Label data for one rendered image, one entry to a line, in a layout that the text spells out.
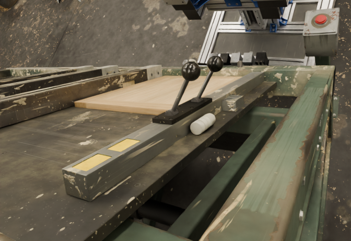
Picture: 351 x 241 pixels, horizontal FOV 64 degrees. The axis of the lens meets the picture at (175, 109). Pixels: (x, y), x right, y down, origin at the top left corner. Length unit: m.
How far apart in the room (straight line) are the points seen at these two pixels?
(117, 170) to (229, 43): 1.87
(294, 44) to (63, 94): 1.56
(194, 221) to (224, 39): 1.92
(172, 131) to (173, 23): 2.39
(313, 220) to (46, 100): 0.99
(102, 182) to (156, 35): 2.56
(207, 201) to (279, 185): 0.18
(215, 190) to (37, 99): 0.62
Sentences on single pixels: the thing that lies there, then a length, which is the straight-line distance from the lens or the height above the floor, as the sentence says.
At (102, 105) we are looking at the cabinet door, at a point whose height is 1.35.
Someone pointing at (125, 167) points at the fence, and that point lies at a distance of 0.45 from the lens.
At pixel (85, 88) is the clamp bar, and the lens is 1.05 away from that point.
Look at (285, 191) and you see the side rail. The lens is 0.32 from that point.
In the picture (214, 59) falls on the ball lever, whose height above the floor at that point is 1.44.
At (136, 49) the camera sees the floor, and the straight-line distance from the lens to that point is 2.97.
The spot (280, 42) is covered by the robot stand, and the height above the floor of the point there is 0.21.
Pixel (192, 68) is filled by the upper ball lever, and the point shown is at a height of 1.54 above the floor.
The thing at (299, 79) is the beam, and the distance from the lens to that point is 1.20.
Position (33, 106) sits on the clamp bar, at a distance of 0.93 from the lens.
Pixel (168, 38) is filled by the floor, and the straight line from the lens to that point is 2.81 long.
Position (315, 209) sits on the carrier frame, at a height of 0.79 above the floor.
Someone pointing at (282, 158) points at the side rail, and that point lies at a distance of 0.39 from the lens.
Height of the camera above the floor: 1.96
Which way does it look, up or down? 55 degrees down
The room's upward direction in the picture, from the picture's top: 52 degrees counter-clockwise
